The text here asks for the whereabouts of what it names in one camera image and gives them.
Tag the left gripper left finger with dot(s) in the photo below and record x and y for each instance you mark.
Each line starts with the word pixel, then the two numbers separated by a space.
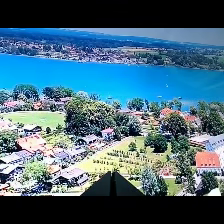
pixel 101 188

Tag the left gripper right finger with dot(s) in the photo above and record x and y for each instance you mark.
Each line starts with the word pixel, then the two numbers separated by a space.
pixel 124 188

